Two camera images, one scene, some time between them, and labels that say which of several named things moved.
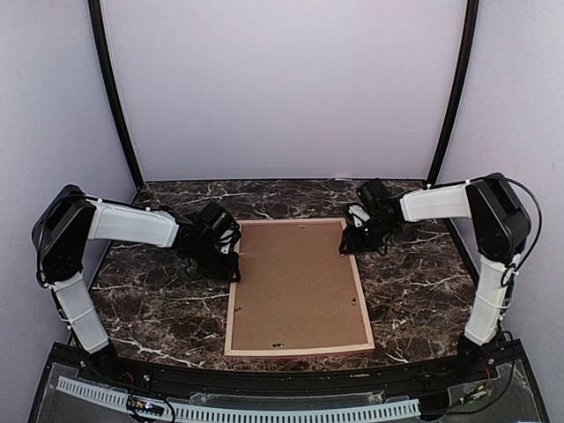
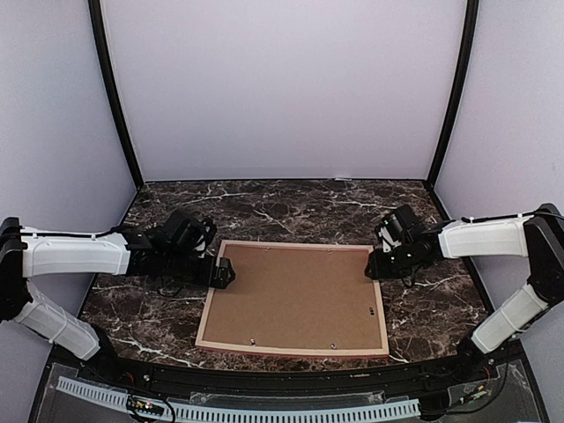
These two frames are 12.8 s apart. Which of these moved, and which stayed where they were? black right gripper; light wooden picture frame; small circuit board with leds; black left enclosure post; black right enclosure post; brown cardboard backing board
Moved: black right gripper; light wooden picture frame; brown cardboard backing board
Stayed: black right enclosure post; small circuit board with leds; black left enclosure post
